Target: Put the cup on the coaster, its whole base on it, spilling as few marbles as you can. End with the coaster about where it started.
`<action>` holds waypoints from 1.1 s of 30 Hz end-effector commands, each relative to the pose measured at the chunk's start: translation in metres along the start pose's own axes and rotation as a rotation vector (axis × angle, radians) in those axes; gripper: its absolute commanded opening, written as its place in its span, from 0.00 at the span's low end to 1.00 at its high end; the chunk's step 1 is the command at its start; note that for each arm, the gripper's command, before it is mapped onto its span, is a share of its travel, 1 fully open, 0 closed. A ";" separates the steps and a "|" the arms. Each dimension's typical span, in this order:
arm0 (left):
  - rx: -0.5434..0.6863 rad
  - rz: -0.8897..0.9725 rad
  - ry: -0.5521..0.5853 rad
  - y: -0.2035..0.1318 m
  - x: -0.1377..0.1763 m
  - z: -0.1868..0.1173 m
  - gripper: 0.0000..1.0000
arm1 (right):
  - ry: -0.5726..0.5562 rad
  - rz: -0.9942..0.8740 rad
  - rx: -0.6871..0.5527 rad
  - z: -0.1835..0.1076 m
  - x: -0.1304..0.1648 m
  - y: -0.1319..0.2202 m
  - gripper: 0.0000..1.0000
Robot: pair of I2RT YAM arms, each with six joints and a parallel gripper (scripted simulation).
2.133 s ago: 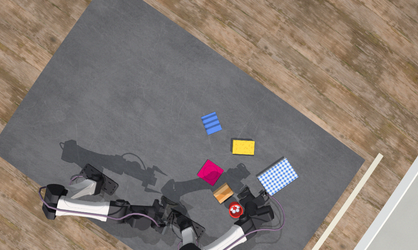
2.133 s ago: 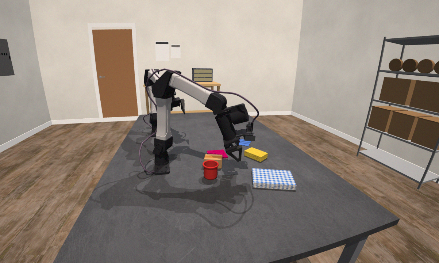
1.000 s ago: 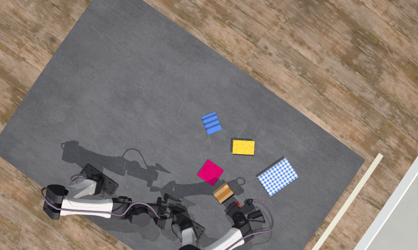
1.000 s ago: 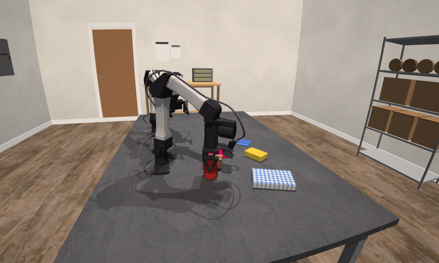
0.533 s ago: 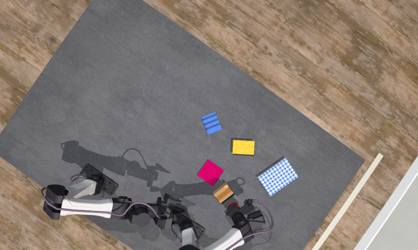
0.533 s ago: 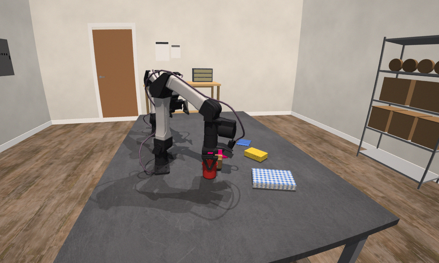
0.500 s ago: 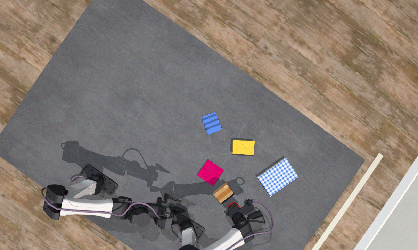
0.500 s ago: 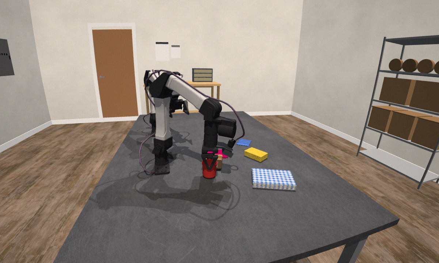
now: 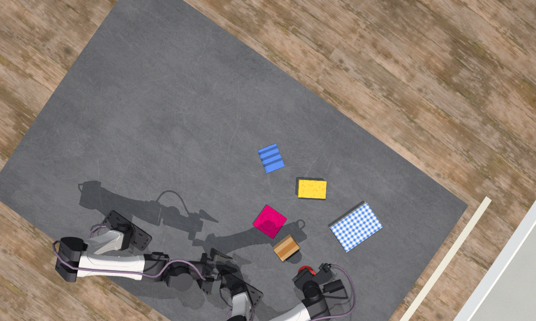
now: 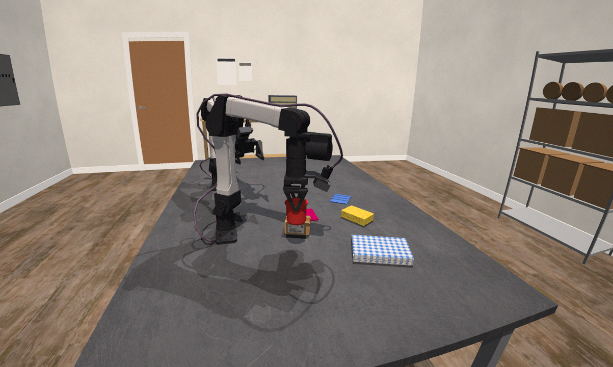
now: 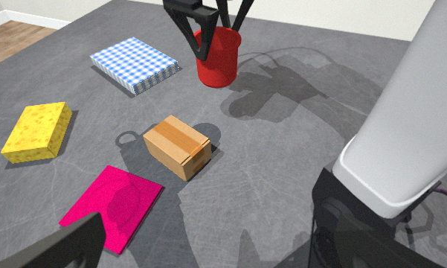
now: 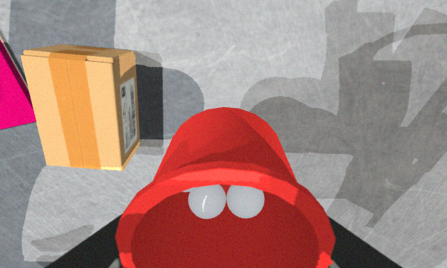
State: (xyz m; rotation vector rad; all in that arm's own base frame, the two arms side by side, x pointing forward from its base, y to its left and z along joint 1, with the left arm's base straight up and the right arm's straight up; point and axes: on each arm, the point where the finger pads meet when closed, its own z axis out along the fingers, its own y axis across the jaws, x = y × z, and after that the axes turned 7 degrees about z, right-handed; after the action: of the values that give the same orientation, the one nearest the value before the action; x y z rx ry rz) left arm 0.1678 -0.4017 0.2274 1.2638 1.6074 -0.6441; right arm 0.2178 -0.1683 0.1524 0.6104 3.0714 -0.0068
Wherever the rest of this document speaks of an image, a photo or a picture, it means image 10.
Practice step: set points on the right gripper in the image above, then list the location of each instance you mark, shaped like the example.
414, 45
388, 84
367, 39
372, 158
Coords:
296, 173

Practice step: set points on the yellow sponge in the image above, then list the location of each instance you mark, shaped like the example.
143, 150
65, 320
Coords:
357, 215

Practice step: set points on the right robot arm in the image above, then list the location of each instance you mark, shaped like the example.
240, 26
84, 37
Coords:
223, 129

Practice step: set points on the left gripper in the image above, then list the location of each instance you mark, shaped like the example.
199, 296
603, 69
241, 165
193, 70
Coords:
246, 145

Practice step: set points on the pink square coaster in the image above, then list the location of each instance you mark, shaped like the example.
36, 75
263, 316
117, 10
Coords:
311, 213

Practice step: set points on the red cup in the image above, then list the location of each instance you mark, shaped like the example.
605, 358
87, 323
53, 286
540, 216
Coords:
299, 217

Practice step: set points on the brown cardboard box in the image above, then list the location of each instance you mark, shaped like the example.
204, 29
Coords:
303, 229

